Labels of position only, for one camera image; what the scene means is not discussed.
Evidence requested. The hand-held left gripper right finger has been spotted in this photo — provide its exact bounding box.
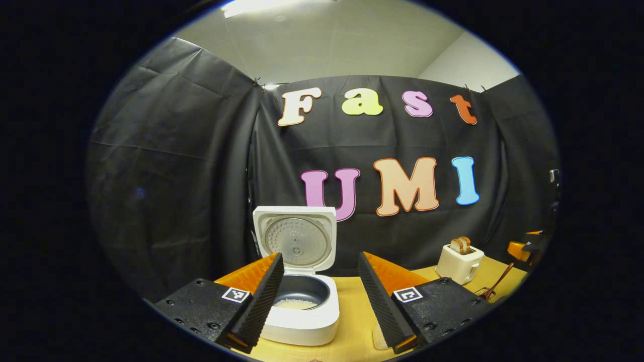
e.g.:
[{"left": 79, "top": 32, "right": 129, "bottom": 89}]
[{"left": 357, "top": 251, "right": 494, "bottom": 354}]

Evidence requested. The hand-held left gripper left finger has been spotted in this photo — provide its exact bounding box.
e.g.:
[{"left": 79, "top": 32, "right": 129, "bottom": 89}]
[{"left": 155, "top": 252, "right": 285, "bottom": 354}]

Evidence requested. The brown wooden spoon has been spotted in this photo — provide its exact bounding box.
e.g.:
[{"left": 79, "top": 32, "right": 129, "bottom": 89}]
[{"left": 483, "top": 262, "right": 515, "bottom": 300}]

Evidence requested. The white rice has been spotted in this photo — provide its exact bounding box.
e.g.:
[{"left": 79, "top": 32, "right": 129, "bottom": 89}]
[{"left": 274, "top": 298, "right": 318, "bottom": 310}]

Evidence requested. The white rice cooker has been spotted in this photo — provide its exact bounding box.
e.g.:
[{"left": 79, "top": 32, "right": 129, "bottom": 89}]
[{"left": 252, "top": 205, "right": 341, "bottom": 346}]

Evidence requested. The cream rounded container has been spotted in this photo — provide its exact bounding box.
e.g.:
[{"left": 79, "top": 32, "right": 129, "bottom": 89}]
[{"left": 371, "top": 322, "right": 393, "bottom": 351}]

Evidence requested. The white toaster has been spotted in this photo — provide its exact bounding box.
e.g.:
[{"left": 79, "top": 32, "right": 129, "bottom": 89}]
[{"left": 436, "top": 244, "right": 485, "bottom": 285}]

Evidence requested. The black backdrop cloth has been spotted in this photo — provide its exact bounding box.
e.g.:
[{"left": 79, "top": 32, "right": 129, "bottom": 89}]
[{"left": 86, "top": 38, "right": 561, "bottom": 302}]

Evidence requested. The ceiling light panel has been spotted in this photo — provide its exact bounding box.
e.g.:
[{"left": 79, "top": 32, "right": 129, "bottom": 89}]
[{"left": 221, "top": 0, "right": 338, "bottom": 18}]

